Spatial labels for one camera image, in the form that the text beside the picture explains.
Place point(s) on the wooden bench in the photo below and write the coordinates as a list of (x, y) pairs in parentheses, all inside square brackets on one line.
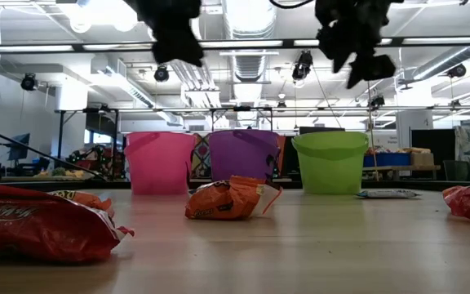
[(400, 168)]

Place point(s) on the black ceiling-mounted camera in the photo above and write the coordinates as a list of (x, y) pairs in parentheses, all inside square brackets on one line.
[(161, 73), (457, 70), (302, 65), (29, 81), (378, 101), (280, 105)]

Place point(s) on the orange board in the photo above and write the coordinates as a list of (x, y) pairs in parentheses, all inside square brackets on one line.
[(280, 153)]

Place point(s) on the green plastic bucket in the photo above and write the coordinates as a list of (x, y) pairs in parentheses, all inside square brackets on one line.
[(329, 163)]

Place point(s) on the white ceiling duct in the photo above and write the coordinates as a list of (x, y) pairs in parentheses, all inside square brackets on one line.
[(249, 41)]

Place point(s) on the blue plastic bin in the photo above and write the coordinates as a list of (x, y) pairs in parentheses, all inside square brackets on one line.
[(387, 159)]

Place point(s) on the black overhead truss beam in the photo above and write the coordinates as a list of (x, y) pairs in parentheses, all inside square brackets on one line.
[(397, 41), (178, 110)]

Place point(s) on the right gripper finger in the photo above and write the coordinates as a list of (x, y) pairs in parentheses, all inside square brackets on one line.
[(342, 59), (373, 67)]

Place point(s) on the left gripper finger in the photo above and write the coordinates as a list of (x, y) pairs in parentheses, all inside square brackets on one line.
[(190, 53), (165, 52)]

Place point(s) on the pink plastic bucket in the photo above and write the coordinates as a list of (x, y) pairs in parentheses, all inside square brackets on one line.
[(157, 163)]

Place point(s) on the purple plastic bucket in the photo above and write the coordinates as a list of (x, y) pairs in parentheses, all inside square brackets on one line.
[(239, 155)]

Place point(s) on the black computer monitor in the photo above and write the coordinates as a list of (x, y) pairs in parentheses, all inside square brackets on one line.
[(19, 147)]

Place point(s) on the silver ventilation duct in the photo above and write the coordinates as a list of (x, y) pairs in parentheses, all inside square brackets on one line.
[(443, 63)]

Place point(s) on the background black robot arm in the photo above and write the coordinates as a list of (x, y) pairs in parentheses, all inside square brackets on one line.
[(92, 157)]

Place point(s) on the red patterned fabric panel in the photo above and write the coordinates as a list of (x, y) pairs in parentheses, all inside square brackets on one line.
[(200, 157)]

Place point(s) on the dark office chair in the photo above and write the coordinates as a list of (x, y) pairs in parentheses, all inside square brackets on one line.
[(455, 169)]

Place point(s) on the black metal rack frame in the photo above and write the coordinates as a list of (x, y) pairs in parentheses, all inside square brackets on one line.
[(60, 139)]

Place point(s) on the blue white Hershey's bar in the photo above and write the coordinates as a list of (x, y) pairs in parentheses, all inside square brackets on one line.
[(390, 194)]

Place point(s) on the brown cardboard box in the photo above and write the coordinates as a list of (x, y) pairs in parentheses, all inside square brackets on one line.
[(422, 158)]

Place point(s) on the black partition panel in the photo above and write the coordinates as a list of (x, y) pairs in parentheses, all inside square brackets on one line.
[(443, 143)]

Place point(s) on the orange Reese's candy packet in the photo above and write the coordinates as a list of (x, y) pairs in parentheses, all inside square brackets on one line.
[(82, 201), (227, 200)]

